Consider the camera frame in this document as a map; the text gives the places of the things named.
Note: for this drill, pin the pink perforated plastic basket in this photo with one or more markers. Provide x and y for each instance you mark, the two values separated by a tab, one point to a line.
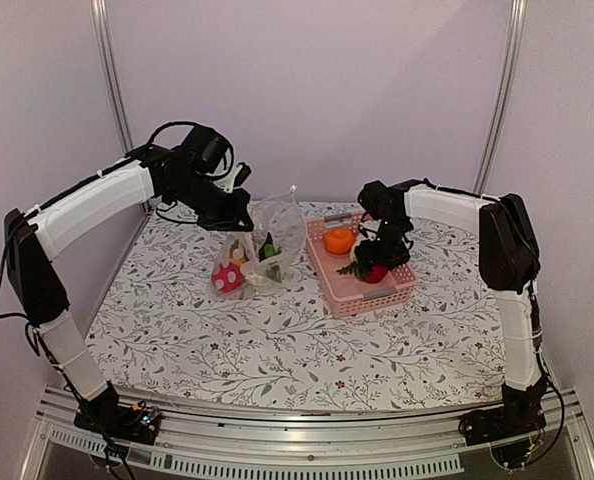
345	294

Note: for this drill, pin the floral patterned table mat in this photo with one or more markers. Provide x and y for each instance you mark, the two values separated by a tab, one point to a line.
160	328

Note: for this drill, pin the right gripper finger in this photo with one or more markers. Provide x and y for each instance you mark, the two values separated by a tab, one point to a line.
361	270
379	271

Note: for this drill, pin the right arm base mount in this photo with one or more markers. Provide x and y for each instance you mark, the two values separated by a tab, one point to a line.
522	433

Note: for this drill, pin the yellow lemon toy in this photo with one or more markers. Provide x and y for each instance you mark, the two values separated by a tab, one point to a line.
237	253

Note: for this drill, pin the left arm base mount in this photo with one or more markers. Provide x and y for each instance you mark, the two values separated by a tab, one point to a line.
137	423

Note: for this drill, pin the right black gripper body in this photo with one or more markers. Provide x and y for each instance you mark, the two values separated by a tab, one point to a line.
389	247

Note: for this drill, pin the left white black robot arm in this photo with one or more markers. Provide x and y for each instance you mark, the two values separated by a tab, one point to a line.
201	173

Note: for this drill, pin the aluminium vertical post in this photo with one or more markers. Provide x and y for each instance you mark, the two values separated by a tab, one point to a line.
103	37
504	91

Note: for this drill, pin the orange tangerine toy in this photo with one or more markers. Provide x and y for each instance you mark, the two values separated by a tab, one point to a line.
339	241

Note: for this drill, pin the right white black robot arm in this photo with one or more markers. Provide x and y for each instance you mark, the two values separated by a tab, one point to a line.
508	256

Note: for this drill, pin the red apple toy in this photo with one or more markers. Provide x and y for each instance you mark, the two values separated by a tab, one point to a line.
373	280

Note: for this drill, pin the right aluminium vertical post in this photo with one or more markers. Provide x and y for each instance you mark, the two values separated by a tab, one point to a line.
504	91

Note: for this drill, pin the clear zip top bag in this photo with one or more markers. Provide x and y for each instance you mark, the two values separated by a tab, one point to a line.
281	216

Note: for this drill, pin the aluminium front rail frame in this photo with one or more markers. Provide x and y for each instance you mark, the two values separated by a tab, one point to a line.
206	440

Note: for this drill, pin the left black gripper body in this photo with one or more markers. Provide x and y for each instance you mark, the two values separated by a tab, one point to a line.
216	212

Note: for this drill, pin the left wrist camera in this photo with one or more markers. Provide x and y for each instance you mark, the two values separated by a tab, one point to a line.
238	176

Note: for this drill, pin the white radish toy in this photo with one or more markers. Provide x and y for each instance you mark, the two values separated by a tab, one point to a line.
264	275

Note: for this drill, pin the left aluminium vertical post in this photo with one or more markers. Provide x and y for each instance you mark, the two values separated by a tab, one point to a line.
103	37

